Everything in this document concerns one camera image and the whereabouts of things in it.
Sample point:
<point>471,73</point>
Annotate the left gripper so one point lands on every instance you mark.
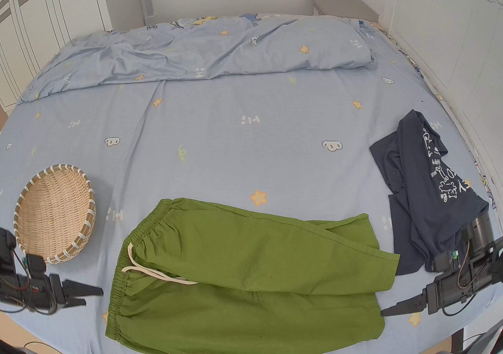
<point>57,291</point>

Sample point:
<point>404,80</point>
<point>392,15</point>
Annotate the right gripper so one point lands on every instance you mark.
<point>436,297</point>

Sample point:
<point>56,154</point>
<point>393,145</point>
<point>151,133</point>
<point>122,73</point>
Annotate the green shorts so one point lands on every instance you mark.
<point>235,266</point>

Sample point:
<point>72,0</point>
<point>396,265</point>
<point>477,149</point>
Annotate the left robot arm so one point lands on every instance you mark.
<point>7,246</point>

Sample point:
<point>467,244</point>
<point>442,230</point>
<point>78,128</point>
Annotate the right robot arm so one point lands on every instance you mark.
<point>479,234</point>

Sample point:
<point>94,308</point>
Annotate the round woven basket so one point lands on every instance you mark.
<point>51,207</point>

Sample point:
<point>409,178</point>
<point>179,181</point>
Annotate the dark blue printed T-shirt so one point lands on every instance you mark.
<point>416,203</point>

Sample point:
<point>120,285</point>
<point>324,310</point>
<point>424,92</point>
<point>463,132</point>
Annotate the white wardrobe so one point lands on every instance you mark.
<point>59,10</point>

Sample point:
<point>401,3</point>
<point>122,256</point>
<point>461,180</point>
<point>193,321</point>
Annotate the pale blue quilt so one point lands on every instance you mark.
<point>235,49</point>

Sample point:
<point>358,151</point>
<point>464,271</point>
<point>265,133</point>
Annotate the grey bedside table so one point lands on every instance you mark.
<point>342,4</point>

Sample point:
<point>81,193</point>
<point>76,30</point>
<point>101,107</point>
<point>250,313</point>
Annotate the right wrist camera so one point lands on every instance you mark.
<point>444,262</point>

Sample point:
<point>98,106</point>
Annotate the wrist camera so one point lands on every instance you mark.
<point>444,262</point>
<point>35,266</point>

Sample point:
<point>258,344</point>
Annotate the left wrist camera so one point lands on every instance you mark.
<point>35,266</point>

